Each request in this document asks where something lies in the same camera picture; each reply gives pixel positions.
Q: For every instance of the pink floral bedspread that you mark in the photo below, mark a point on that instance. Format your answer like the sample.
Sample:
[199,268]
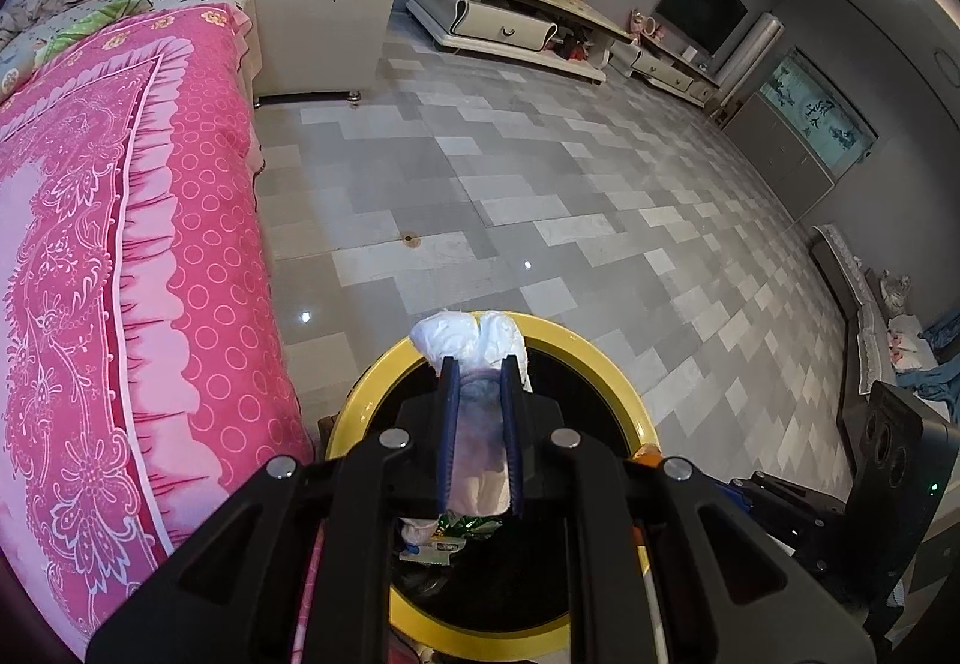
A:
[142,374]

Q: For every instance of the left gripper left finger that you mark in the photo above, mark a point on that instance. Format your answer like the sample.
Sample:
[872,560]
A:
[447,401]

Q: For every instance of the grey floral quilt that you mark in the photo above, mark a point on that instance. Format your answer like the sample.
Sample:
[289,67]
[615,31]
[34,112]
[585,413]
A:
[27,54]

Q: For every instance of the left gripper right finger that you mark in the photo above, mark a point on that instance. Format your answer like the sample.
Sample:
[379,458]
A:
[511,396]

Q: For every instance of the fish tank cabinet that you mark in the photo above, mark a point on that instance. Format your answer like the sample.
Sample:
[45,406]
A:
[801,133]

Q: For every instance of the black television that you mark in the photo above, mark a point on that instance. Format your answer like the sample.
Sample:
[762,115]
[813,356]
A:
[705,23]

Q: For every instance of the white tv console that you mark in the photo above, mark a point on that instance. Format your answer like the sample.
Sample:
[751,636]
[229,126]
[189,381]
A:
[565,36]

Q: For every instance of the green foil wrapper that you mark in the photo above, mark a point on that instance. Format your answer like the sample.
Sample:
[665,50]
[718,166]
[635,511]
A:
[467,527]

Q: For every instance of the white plastic wrap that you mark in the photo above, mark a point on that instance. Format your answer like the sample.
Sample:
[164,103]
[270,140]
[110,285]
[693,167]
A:
[479,343]

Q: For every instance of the orange snack wrapper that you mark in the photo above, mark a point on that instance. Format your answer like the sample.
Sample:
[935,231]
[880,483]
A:
[648,455]

